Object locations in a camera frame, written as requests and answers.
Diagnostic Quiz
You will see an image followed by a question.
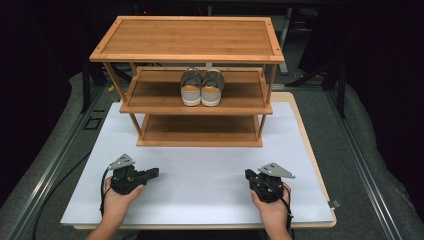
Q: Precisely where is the aluminium profile rail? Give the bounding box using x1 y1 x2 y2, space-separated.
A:
0 87 108 240
324 89 406 240

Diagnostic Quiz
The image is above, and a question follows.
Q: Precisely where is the black square floor frame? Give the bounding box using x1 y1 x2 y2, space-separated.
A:
83 116 103 131

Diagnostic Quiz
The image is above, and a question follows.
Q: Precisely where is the person's left hand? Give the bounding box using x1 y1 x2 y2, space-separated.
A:
103 176 146 218

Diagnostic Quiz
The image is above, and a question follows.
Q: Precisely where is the person's right hand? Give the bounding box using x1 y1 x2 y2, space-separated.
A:
250 182 293 228

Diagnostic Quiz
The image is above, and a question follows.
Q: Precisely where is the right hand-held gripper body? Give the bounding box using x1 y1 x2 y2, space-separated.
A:
249 162 296 204

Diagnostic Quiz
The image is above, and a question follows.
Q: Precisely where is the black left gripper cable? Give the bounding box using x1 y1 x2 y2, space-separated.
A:
99 162 116 218

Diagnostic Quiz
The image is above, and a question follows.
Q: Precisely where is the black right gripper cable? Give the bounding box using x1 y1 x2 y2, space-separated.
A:
281 189 296 239

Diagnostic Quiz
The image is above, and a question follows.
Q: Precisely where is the white metal stand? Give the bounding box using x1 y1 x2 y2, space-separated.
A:
278 8 294 75

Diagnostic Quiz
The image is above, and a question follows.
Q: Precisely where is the wooden shoe rack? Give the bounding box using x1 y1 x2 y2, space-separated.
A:
89 15 286 148

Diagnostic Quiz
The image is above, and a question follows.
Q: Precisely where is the black floor cable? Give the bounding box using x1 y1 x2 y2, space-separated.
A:
31 151 92 240

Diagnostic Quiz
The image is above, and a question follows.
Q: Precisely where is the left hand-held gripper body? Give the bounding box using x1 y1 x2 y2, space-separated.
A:
107 153 148 196

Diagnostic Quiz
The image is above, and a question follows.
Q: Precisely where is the grey canvas shoe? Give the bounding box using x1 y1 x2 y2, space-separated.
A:
180 67 204 107
200 68 226 108

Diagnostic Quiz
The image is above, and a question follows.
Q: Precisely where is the white table sheet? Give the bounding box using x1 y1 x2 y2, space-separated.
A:
59 101 336 226

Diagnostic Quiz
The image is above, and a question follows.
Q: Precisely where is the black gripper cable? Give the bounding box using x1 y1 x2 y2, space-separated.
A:
281 189 296 239
99 162 116 218

